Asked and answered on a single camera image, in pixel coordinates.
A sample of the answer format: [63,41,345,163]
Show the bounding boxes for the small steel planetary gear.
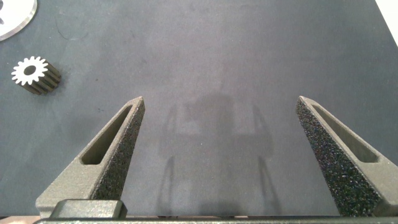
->
[11,55,62,96]

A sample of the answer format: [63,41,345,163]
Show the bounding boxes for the round white carrier plate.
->
[0,0,38,42]

